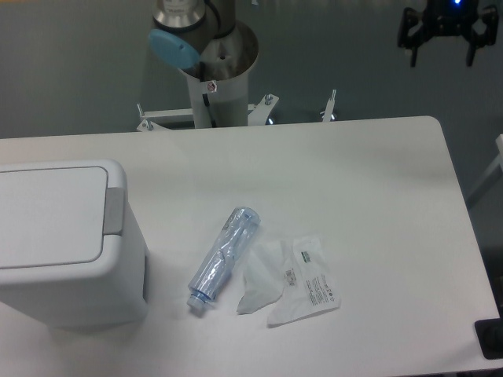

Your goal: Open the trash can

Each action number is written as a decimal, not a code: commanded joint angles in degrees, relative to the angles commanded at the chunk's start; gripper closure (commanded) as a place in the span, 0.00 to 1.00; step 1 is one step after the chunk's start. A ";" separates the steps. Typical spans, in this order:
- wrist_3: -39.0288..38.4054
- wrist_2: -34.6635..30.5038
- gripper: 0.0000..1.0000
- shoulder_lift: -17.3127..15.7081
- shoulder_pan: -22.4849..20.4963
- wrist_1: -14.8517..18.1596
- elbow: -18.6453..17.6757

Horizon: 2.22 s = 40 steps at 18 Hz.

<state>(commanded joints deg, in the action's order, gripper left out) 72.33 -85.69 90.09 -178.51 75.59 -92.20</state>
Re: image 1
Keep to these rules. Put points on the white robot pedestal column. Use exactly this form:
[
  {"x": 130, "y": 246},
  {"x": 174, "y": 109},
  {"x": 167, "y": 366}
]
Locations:
[{"x": 218, "y": 103}]

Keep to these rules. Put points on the white pedestal base frame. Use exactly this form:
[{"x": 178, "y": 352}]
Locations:
[{"x": 258, "y": 115}]

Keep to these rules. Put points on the white trash can lid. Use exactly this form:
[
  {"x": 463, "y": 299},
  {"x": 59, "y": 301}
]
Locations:
[{"x": 52, "y": 216}]

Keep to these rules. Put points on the crumpled white tissue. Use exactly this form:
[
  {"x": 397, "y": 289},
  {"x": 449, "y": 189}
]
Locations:
[{"x": 263, "y": 276}]

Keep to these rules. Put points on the black device at table edge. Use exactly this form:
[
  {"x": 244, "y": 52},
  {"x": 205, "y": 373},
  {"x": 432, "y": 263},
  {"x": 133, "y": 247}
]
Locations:
[{"x": 489, "y": 334}]

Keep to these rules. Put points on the clear crushed plastic bottle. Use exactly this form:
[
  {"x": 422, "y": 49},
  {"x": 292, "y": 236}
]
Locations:
[{"x": 217, "y": 266}]

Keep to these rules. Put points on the white plastic trash can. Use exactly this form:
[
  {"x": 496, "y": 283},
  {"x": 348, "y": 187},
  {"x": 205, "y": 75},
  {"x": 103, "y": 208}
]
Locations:
[{"x": 111, "y": 289}]

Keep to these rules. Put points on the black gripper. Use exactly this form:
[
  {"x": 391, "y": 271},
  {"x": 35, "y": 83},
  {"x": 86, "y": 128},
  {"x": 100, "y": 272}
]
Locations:
[{"x": 447, "y": 18}]

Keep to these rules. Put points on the white printed plastic wrapper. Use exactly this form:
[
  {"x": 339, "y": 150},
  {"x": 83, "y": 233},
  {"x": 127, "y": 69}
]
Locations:
[{"x": 309, "y": 286}]

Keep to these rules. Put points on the grey lid push button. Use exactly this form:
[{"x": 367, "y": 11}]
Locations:
[{"x": 114, "y": 211}]

